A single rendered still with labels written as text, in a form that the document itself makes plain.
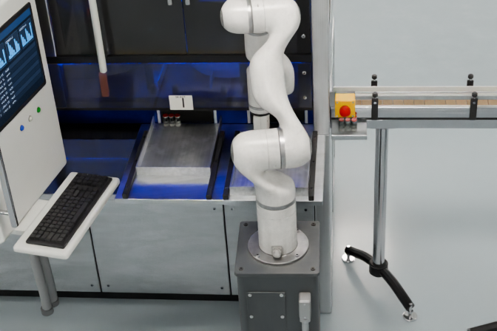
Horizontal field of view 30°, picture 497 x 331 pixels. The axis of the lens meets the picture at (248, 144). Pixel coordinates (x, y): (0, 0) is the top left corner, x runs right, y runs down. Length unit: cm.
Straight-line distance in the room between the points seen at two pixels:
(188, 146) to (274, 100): 79
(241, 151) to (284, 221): 28
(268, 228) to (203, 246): 98
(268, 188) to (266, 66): 36
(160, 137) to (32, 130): 49
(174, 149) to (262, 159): 77
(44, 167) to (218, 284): 95
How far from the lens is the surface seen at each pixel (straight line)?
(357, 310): 395
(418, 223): 441
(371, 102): 349
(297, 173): 319
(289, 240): 284
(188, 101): 336
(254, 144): 264
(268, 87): 264
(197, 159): 329
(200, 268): 382
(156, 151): 336
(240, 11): 265
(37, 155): 330
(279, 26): 266
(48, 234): 315
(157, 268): 386
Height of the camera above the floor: 271
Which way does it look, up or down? 33 degrees down
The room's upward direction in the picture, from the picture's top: 4 degrees counter-clockwise
